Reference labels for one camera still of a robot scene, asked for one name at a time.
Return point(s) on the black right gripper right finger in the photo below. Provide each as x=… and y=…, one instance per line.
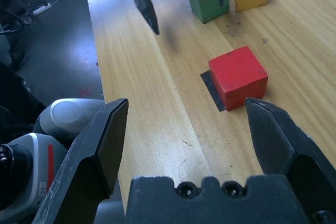
x=278, y=140

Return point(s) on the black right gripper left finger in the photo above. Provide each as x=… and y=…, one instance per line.
x=86, y=155

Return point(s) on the red wooden block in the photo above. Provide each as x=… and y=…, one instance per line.
x=239, y=77

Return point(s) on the white power strip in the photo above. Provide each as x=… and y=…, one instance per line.
x=42, y=9

